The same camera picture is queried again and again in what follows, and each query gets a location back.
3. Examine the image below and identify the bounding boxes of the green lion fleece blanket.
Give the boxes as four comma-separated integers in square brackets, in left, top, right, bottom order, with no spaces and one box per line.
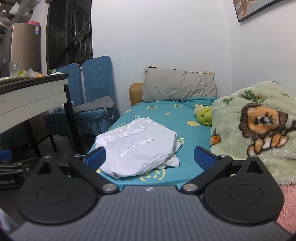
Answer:
[210,81,295,185]

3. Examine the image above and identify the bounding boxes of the framed wall painting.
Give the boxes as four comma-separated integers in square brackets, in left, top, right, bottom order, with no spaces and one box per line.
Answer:
[233,0,281,22]

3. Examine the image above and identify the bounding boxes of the mustard yellow headboard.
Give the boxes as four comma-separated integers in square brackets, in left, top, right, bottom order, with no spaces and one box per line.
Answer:
[129,82,144,106]

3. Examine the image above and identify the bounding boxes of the brown refrigerator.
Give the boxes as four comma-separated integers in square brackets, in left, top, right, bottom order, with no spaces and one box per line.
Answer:
[10,23,42,71]

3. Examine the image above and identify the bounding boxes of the green plush toy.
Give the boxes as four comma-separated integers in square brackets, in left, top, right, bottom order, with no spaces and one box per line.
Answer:
[194,104,212,126]

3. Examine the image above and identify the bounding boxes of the grey folded cloth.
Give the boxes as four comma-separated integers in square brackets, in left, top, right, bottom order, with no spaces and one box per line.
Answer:
[73,95,114,113]

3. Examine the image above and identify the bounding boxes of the teal patterned bed sheet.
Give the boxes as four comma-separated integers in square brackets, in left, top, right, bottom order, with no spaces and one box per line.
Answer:
[86,97,215,188]

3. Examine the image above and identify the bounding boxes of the small blue plush toy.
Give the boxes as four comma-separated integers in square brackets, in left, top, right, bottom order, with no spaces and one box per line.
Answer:
[53,101,75,113]

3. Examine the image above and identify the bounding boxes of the grey pillow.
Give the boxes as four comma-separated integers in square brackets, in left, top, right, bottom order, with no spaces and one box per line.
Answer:
[142,66,217,102]

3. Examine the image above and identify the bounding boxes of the white dining table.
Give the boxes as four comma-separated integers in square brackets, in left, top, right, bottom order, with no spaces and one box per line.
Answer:
[1,73,68,133]

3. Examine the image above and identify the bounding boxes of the near blue covered chair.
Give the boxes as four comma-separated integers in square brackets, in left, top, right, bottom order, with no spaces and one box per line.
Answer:
[74,56,120,136]

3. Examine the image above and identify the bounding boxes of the clear glass cup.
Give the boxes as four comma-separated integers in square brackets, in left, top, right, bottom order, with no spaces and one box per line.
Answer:
[9,61,19,78]

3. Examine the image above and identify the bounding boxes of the white t-shirt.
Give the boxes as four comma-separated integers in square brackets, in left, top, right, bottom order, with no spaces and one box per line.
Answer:
[95,118,182,179]

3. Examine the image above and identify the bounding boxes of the pink fluffy blanket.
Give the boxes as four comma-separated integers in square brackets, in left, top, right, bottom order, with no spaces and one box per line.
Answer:
[277,185,296,234]

